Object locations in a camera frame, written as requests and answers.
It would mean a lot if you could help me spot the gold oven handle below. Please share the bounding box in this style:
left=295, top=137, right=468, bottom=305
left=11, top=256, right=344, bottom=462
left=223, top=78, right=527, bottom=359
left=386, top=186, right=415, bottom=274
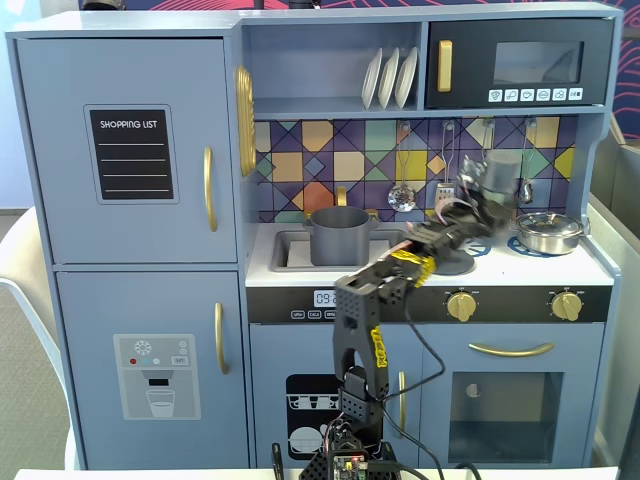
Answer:
left=467, top=340, right=556, bottom=359

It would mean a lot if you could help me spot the gold stove knob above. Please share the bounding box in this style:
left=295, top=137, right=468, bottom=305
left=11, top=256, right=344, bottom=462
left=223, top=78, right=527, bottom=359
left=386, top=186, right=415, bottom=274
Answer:
left=550, top=290, right=584, bottom=323
left=445, top=290, right=478, bottom=323

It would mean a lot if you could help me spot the white plastic chair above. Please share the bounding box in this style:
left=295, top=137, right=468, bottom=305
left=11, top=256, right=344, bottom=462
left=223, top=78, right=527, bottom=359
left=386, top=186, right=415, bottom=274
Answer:
left=0, top=206, right=82, bottom=472

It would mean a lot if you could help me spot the black microwave door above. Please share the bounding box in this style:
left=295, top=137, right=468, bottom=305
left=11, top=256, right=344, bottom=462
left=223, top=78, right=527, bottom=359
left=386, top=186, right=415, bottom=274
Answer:
left=424, top=18, right=614, bottom=111

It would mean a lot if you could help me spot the grey toy cup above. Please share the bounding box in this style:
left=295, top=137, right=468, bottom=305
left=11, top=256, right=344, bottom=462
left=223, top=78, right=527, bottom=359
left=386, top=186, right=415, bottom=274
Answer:
left=485, top=150, right=522, bottom=207

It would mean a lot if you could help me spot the gold toy telephone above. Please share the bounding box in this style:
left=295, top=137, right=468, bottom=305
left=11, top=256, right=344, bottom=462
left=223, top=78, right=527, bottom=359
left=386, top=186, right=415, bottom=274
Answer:
left=234, top=64, right=258, bottom=178

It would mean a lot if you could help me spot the blue door dishwasher print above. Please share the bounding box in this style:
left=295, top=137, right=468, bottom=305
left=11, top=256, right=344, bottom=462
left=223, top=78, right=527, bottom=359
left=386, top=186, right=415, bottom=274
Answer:
left=248, top=323, right=426, bottom=469

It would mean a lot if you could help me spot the gold microwave handle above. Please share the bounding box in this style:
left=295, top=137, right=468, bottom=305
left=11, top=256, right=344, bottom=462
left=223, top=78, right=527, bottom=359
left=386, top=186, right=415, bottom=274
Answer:
left=437, top=39, right=454, bottom=94

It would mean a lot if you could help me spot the steel pot with lid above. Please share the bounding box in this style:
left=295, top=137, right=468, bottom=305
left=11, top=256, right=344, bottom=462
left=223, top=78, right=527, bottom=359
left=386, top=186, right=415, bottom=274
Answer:
left=509, top=210, right=587, bottom=257

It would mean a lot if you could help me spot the gold freezer door handle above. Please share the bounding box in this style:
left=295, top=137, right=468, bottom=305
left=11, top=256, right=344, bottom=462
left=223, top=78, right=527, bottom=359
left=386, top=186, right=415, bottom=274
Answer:
left=213, top=300, right=231, bottom=377

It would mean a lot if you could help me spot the gray toy sink basin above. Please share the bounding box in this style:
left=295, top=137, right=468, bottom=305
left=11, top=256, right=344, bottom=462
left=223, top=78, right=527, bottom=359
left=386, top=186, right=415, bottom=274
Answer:
left=269, top=228, right=417, bottom=274

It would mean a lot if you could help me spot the gold fridge door handle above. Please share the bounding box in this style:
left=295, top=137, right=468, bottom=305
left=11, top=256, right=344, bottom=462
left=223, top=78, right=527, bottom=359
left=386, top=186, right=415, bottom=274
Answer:
left=202, top=145, right=220, bottom=233

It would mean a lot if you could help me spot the gray pot lid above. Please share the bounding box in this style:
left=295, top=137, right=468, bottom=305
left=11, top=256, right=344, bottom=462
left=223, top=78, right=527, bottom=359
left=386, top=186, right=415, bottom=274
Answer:
left=433, top=239, right=477, bottom=277

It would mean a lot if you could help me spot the bare wrist camera board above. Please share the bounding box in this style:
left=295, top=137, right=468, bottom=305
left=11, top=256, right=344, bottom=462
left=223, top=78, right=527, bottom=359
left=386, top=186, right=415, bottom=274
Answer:
left=456, top=156, right=484, bottom=189

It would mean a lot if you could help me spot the robot controller board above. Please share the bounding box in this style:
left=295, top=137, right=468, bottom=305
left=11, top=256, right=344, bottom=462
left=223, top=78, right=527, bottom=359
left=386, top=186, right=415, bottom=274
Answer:
left=329, top=451, right=372, bottom=480

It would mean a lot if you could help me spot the steel serving spoon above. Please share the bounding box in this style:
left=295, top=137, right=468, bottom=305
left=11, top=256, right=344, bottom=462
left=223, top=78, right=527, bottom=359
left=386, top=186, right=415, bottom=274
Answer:
left=516, top=118, right=536, bottom=206

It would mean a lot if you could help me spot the white toy plate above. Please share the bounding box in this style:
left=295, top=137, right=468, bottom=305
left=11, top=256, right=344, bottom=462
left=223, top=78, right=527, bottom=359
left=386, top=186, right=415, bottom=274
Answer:
left=377, top=46, right=402, bottom=111
left=361, top=46, right=384, bottom=112
left=394, top=45, right=420, bottom=109

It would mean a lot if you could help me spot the robot arm base mount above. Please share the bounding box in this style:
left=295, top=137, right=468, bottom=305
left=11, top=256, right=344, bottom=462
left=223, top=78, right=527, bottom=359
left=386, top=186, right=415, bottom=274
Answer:
left=298, top=439, right=402, bottom=480

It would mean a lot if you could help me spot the gold dishwasher door handle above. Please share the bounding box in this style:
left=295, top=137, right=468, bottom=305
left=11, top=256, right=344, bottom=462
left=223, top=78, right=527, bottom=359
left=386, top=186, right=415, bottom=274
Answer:
left=396, top=370, right=408, bottom=441

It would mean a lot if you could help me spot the steel skimmer spoon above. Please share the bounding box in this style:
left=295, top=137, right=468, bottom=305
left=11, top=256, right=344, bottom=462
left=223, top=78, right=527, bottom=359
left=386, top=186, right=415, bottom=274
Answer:
left=387, top=121, right=418, bottom=214

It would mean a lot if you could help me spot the blue door shopping list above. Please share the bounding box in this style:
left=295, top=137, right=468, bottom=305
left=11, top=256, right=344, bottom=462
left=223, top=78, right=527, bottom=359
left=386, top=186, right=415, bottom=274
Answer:
left=15, top=38, right=239, bottom=266

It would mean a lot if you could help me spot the gray plastic pot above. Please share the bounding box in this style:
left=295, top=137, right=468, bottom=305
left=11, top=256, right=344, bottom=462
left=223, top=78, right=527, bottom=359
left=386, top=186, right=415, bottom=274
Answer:
left=302, top=205, right=380, bottom=267

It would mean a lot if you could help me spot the blue wooden toy kitchen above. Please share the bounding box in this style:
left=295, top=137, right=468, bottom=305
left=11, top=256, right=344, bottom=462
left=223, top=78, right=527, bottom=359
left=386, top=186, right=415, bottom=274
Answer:
left=4, top=3, right=625, bottom=471

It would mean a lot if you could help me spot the steel slotted spatula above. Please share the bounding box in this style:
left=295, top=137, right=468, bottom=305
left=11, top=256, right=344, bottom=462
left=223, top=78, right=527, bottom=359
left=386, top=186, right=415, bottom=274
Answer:
left=433, top=120, right=458, bottom=212

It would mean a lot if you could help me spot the blue door ice dispenser print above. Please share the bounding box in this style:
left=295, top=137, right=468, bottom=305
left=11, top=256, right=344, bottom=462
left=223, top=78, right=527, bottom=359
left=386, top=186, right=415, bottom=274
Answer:
left=54, top=270, right=244, bottom=469

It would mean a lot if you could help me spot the blue oven door window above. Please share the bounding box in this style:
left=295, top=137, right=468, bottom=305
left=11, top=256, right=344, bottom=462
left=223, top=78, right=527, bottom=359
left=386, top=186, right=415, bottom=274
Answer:
left=423, top=323, right=606, bottom=469

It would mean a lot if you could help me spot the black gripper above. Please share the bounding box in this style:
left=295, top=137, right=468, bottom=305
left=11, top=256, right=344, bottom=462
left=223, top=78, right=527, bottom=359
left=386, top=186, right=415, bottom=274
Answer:
left=451, top=174, right=519, bottom=239

